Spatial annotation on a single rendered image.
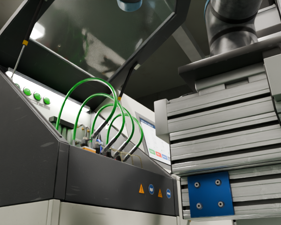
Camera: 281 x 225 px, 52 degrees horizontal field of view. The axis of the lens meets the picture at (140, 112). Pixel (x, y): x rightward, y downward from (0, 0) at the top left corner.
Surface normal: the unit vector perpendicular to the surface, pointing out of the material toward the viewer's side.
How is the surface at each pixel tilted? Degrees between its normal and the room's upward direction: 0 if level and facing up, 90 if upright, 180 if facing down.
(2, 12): 180
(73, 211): 90
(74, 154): 90
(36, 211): 90
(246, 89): 90
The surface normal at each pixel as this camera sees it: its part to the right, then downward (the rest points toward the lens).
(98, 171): 0.82, -0.25
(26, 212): -0.57, -0.33
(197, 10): 0.02, 0.91
